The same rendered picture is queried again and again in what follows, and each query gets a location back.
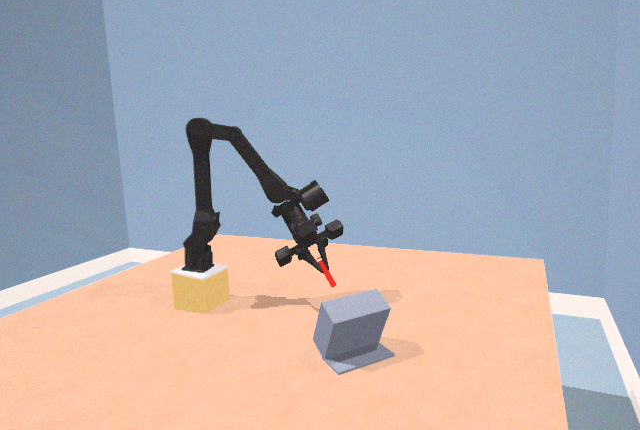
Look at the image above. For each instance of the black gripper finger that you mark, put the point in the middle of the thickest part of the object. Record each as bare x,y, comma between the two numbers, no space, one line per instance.
321,244
305,255

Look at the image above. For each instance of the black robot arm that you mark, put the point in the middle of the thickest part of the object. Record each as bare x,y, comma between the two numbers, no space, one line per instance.
198,256

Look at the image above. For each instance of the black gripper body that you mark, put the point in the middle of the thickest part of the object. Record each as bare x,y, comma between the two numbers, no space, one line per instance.
332,230

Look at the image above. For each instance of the red peg with white band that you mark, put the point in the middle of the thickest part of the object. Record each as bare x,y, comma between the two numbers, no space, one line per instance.
326,272

